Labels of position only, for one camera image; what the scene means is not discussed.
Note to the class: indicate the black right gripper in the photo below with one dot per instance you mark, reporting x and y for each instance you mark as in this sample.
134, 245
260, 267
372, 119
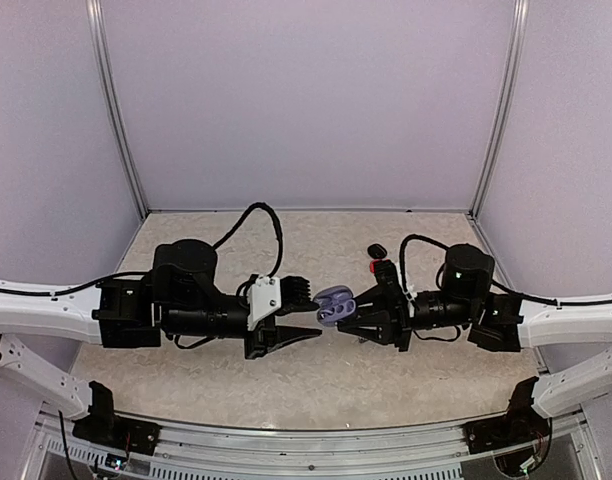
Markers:
390, 313

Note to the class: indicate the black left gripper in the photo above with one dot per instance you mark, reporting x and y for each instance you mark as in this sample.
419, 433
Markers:
270, 339

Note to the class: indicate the grey oval charging case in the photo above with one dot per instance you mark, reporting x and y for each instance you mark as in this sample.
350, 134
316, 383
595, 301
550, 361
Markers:
335, 304

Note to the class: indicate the black earbud charging case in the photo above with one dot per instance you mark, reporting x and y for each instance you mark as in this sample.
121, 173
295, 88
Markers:
376, 251

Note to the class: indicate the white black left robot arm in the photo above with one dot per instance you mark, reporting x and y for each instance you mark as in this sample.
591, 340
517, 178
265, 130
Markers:
177, 297

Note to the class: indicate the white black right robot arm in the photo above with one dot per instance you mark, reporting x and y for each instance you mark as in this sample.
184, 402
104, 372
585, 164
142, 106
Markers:
496, 318

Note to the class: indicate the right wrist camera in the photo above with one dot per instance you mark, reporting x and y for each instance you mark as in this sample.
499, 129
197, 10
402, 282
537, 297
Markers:
388, 275

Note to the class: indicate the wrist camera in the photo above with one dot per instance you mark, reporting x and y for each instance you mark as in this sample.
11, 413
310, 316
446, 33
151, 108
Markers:
267, 294
388, 275

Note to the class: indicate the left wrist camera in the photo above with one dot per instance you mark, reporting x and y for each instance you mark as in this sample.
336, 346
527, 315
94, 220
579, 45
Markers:
267, 294

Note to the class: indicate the front aluminium rail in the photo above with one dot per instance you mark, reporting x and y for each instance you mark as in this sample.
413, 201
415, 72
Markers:
194, 451

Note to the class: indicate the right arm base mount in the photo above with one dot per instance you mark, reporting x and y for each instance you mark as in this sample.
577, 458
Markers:
520, 427

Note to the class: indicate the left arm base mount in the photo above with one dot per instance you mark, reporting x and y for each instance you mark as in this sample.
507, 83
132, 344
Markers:
103, 426

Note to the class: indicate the right aluminium corner post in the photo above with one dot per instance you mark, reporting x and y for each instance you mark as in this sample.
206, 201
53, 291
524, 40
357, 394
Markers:
503, 108

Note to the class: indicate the aluminium corner post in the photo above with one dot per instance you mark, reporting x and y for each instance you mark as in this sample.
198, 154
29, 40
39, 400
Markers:
503, 108
104, 66

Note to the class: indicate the left aluminium corner post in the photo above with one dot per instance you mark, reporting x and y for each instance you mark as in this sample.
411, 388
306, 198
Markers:
104, 66

